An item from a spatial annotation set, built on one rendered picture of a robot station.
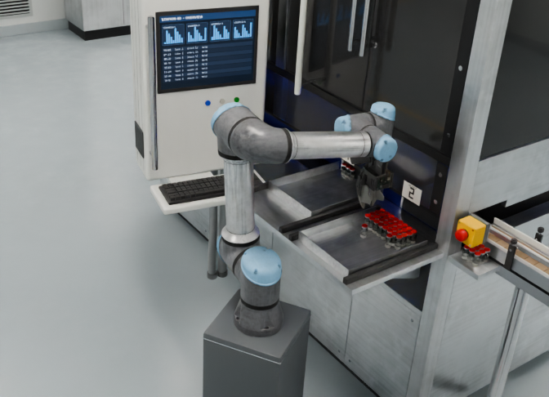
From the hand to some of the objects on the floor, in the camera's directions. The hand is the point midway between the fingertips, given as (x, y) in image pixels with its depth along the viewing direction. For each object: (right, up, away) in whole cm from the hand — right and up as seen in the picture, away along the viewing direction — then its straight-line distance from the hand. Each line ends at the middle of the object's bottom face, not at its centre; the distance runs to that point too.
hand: (366, 202), depth 246 cm
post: (+23, -92, +47) cm, 106 cm away
